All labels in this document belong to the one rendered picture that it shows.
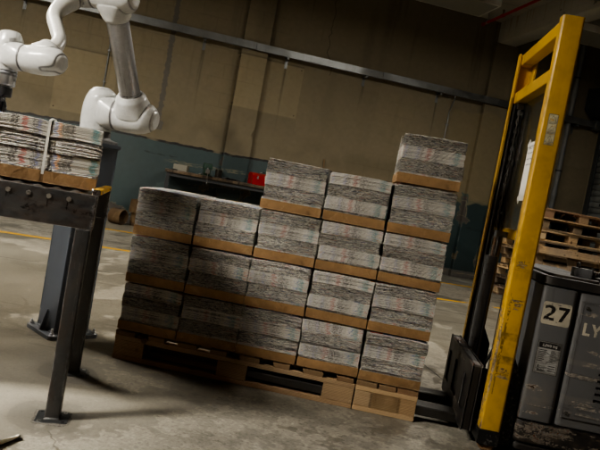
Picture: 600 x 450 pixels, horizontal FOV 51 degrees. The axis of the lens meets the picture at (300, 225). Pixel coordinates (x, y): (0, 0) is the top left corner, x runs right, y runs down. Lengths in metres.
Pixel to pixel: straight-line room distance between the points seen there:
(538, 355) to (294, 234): 1.18
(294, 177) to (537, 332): 1.25
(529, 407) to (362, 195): 1.15
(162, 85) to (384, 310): 7.22
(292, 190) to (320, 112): 7.05
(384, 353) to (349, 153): 7.25
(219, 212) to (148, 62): 6.90
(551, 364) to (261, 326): 1.28
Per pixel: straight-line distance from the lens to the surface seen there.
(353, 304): 2.93
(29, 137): 2.46
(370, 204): 2.88
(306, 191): 2.90
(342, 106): 10.02
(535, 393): 2.95
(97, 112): 3.33
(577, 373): 2.97
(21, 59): 2.64
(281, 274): 2.92
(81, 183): 2.45
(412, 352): 2.98
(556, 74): 2.86
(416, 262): 2.92
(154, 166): 9.61
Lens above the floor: 0.95
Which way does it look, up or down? 3 degrees down
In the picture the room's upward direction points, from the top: 10 degrees clockwise
